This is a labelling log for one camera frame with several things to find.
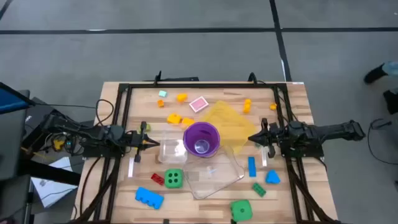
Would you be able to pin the yellow translucent tray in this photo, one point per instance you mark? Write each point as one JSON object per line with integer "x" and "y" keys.
{"x": 230, "y": 121}

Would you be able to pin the large clear plastic bin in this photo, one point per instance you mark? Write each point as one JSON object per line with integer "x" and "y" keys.
{"x": 214, "y": 183}

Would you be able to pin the pink card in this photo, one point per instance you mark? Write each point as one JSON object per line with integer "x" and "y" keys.
{"x": 199, "y": 104}

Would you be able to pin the black equipment box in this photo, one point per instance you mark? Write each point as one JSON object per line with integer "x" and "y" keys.
{"x": 37, "y": 109}

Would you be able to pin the white paper sheet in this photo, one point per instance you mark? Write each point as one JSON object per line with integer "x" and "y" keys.
{"x": 53, "y": 189}

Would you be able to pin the black power strip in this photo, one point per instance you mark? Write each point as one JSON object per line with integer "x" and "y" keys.
{"x": 183, "y": 79}

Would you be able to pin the silver aluminium bar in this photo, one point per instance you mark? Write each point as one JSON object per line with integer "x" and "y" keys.
{"x": 264, "y": 157}
{"x": 131, "y": 168}

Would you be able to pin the light teal toy block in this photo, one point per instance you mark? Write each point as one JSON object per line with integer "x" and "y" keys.
{"x": 163, "y": 93}

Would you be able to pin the dark green studded brick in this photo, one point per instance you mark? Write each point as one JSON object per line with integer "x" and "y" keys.
{"x": 258, "y": 189}

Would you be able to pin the olive green toy brick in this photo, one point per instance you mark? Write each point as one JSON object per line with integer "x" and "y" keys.
{"x": 148, "y": 127}

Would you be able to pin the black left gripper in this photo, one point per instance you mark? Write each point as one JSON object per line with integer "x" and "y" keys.
{"x": 138, "y": 140}

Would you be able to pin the person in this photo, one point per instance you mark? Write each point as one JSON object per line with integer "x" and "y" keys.
{"x": 374, "y": 74}

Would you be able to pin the red toy brick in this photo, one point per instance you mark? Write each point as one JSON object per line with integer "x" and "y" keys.
{"x": 157, "y": 179}

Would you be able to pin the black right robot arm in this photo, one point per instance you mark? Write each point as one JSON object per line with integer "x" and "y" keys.
{"x": 326, "y": 132}

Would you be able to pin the black table frame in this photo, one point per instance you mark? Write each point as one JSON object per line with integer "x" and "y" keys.
{"x": 202, "y": 85}

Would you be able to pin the blue screen panel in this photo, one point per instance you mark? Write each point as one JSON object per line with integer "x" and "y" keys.
{"x": 11, "y": 101}

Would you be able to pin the blue triangular block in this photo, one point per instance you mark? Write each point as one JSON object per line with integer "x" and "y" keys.
{"x": 272, "y": 178}

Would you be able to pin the blue four-stud brick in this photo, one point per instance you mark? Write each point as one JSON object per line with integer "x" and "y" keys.
{"x": 148, "y": 196}

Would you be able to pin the yellow connector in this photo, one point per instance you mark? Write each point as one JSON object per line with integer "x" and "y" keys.
{"x": 58, "y": 144}

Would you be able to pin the black frame clamp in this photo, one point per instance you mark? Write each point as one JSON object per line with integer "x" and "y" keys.
{"x": 252, "y": 79}
{"x": 158, "y": 79}

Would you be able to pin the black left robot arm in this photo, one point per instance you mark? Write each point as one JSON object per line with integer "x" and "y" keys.
{"x": 102, "y": 133}

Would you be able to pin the green foam die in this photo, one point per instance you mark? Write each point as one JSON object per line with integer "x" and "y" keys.
{"x": 173, "y": 179}
{"x": 239, "y": 214}

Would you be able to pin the small clear plastic box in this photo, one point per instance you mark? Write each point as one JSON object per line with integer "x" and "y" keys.
{"x": 171, "y": 152}

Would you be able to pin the purple plastic bucket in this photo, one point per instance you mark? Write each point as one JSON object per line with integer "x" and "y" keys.
{"x": 202, "y": 133}

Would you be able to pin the yellow two-stud block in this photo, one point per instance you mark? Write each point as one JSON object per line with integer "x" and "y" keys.
{"x": 247, "y": 106}

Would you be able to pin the blue long brick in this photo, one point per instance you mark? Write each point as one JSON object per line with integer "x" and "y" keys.
{"x": 252, "y": 167}

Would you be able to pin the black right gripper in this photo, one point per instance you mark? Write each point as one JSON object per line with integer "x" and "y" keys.
{"x": 272, "y": 137}

